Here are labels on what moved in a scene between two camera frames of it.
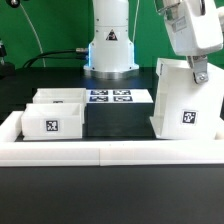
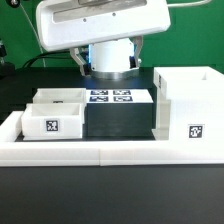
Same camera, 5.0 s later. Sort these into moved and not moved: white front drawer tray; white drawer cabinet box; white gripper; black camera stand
Moved: white gripper
Not moved: white front drawer tray; black camera stand; white drawer cabinet box
